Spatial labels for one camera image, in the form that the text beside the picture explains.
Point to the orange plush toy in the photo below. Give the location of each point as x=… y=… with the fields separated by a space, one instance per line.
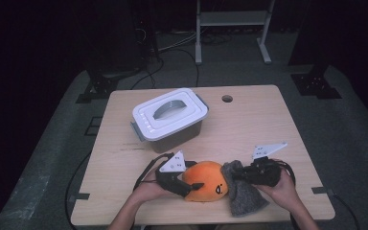
x=204 y=179

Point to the person's left hand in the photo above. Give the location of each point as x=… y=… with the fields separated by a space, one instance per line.
x=150 y=191

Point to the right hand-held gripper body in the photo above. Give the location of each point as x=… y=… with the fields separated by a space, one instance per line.
x=263 y=174

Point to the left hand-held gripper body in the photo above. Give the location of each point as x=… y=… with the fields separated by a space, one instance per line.
x=172 y=182

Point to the black stand base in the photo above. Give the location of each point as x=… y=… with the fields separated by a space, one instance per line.
x=314 y=84
x=99 y=87

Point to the person's right hand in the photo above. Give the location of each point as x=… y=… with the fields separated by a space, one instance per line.
x=282 y=195

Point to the white metal stand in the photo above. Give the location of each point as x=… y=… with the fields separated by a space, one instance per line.
x=233 y=18

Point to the black table edge clip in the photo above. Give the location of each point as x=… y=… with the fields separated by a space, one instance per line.
x=81 y=196
x=320 y=190

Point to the grey fluffy cloth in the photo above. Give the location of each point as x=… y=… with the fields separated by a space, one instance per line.
x=244 y=198

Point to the brown transparent storage box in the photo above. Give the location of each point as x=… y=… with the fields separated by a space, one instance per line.
x=175 y=141

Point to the white box lid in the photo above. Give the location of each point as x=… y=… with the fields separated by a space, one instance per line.
x=172 y=123

